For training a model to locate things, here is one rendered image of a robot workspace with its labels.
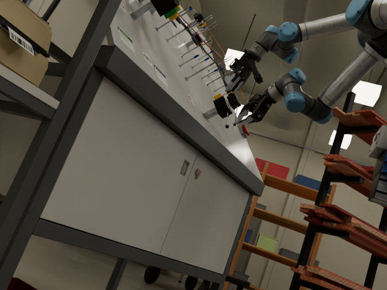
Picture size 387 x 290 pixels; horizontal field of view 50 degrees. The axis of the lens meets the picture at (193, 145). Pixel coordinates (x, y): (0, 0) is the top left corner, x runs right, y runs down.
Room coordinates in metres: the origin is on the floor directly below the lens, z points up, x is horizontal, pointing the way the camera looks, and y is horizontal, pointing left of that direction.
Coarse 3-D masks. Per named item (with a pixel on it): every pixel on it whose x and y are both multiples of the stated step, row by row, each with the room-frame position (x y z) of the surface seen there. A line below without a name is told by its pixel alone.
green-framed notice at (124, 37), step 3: (117, 27) 1.06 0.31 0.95; (120, 30) 1.07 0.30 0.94; (120, 33) 1.06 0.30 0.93; (123, 33) 1.08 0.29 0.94; (120, 36) 1.05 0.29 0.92; (123, 36) 1.07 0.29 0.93; (126, 36) 1.09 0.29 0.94; (120, 39) 1.04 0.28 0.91; (123, 39) 1.06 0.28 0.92; (126, 39) 1.08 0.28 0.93; (129, 39) 1.10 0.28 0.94; (123, 42) 1.05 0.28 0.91; (126, 42) 1.07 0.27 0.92; (129, 42) 1.10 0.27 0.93; (132, 42) 1.12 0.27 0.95; (129, 45) 1.08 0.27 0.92; (132, 45) 1.11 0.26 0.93; (132, 48) 1.10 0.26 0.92; (132, 51) 1.09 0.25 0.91; (135, 54) 1.10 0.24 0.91
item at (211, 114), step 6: (222, 96) 1.45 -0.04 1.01; (216, 102) 1.46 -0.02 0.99; (222, 102) 1.45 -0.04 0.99; (228, 102) 1.48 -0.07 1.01; (216, 108) 1.46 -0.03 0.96; (222, 108) 1.44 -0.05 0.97; (228, 108) 1.43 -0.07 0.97; (204, 114) 1.49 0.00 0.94; (210, 114) 1.48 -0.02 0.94; (216, 114) 1.48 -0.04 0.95; (222, 114) 1.46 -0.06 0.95; (228, 114) 1.45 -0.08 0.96; (228, 126) 1.44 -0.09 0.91
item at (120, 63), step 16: (112, 48) 0.99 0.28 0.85; (96, 64) 1.01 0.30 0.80; (112, 64) 1.00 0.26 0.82; (128, 64) 1.04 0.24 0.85; (112, 80) 1.07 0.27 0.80; (128, 80) 1.06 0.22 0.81; (144, 80) 1.10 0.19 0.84; (144, 96) 1.13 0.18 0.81; (160, 96) 1.18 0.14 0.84; (160, 112) 1.20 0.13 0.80; (176, 112) 1.26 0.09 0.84; (176, 128) 1.31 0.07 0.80; (192, 128) 1.36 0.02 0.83; (192, 144) 1.44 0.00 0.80; (208, 144) 1.46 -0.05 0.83; (224, 160) 1.58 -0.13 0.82; (240, 176) 1.73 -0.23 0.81; (256, 192) 1.91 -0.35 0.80
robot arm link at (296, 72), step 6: (288, 72) 1.55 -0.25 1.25; (294, 72) 1.53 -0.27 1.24; (300, 72) 1.54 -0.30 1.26; (282, 78) 1.57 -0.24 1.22; (288, 78) 1.54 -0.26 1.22; (294, 78) 1.53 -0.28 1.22; (300, 78) 1.52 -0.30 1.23; (276, 84) 1.59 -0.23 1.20; (282, 84) 1.57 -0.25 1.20; (300, 84) 1.58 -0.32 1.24; (282, 90) 1.58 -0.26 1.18
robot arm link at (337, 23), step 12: (288, 24) 1.53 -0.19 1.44; (300, 24) 1.54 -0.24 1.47; (312, 24) 1.53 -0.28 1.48; (324, 24) 1.52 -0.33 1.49; (336, 24) 1.51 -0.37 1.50; (348, 24) 1.50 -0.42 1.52; (288, 36) 1.53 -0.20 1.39; (300, 36) 1.55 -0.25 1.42; (312, 36) 1.55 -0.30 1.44; (288, 48) 1.62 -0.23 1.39
